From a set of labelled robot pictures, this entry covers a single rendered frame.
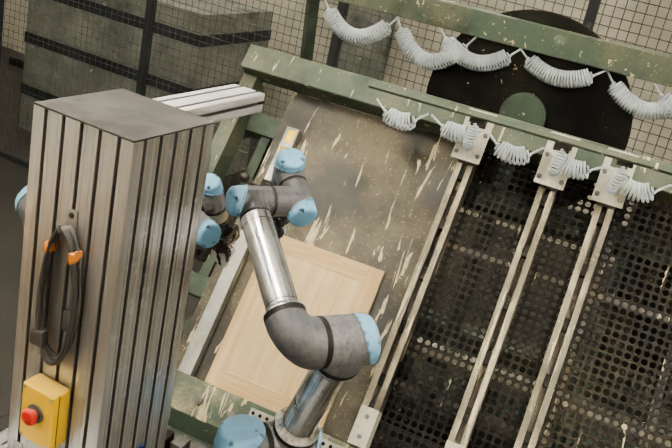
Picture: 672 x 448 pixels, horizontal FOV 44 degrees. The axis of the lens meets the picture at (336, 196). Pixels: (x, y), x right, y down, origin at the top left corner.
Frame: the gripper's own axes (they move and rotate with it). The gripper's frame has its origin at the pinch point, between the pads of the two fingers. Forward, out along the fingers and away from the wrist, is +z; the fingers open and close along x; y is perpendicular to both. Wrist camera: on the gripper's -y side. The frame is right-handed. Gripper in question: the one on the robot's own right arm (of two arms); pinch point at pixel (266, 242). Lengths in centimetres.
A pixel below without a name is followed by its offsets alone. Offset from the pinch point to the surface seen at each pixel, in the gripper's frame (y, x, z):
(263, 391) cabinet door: -3, -15, 66
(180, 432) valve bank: -28, -5, 82
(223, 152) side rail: 38, 60, 43
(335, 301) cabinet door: 31, -11, 48
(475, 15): 133, 32, -2
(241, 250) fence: 20, 26, 52
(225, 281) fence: 10, 22, 58
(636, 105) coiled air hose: 147, -34, -3
